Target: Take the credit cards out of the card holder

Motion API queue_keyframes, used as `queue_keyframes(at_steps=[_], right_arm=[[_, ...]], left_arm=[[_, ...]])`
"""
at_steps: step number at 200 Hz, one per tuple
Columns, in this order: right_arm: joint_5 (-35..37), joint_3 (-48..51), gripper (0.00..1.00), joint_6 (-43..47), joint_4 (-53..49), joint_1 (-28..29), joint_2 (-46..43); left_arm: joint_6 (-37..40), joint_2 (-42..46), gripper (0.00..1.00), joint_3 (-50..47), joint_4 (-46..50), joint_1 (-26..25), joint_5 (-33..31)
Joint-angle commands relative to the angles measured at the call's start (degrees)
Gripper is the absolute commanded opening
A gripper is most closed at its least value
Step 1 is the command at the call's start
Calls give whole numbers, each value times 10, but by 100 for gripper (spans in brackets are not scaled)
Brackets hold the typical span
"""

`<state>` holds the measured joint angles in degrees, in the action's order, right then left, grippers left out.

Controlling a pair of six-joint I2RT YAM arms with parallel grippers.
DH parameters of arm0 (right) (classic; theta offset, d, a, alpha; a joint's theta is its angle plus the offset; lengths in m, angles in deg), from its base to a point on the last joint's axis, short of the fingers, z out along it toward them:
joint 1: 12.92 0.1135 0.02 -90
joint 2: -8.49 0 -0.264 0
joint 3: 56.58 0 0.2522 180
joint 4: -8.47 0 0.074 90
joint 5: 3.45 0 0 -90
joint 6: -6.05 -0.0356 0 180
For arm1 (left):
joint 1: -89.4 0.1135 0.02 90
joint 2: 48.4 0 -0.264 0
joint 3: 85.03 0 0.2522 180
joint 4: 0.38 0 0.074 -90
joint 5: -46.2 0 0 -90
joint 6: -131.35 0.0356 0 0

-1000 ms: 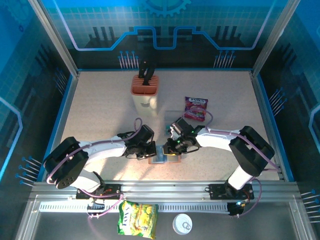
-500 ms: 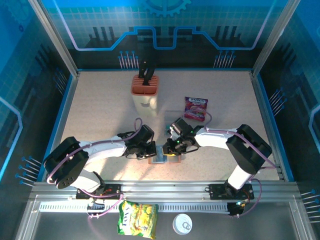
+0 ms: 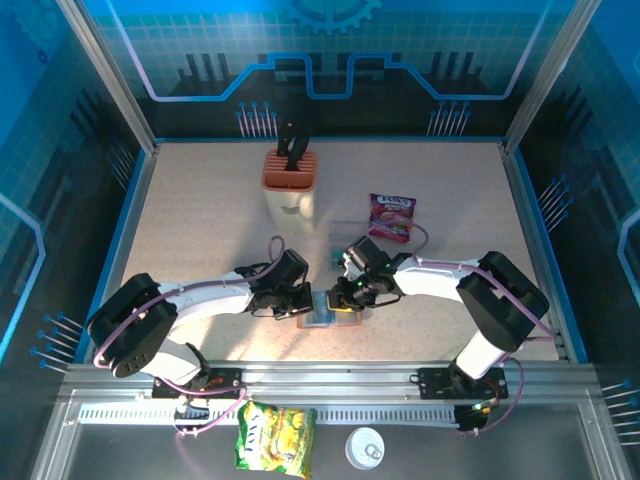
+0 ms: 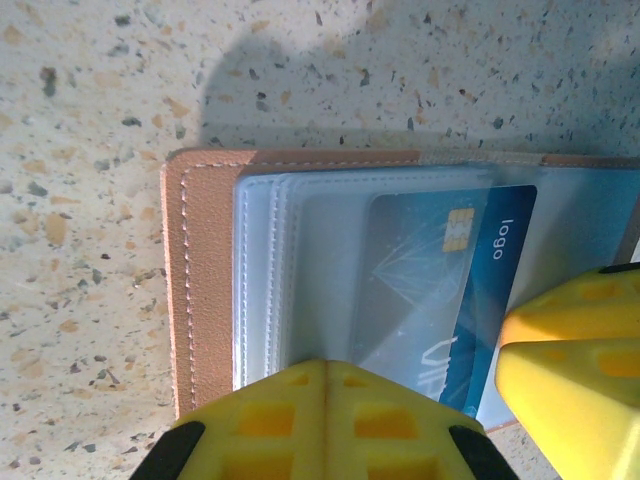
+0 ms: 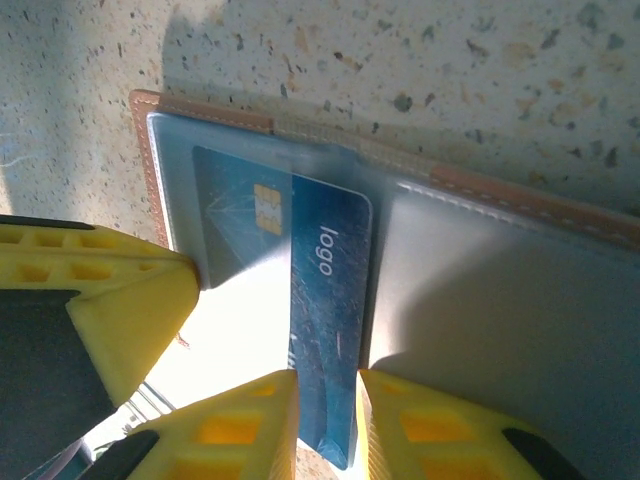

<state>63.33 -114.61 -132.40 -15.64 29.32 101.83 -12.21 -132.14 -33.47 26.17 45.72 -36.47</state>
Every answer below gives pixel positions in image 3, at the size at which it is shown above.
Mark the teal credit card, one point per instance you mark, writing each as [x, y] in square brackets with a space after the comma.
[334, 259]
[320, 310]

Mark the tan leather card holder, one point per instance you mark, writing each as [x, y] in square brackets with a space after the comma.
[352, 321]

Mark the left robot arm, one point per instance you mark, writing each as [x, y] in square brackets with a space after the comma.
[135, 325]

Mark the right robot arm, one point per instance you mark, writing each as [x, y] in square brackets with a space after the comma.
[500, 300]

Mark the cream knife block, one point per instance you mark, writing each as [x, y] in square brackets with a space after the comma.
[290, 210]

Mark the purple candy bag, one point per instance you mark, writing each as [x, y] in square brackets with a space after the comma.
[391, 215]

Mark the aluminium beam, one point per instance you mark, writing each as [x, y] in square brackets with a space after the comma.
[325, 380]

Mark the yellow green candy bag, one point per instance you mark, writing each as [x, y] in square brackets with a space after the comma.
[275, 440]

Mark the white tin can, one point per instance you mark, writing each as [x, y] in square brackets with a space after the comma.
[365, 448]

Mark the black connector box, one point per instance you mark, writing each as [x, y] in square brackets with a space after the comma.
[467, 420]

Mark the grey metal shelf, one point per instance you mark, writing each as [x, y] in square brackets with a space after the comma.
[150, 455]

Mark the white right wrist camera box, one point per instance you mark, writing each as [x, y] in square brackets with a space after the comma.
[349, 261]

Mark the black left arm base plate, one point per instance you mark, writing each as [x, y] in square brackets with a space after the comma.
[230, 377]

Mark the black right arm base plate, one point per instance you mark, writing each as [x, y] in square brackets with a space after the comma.
[435, 385]

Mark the aluminium table side rail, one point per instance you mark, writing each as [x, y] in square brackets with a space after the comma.
[528, 220]
[132, 220]

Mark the aluminium frame post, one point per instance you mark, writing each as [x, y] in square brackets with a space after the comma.
[549, 75]
[111, 75]

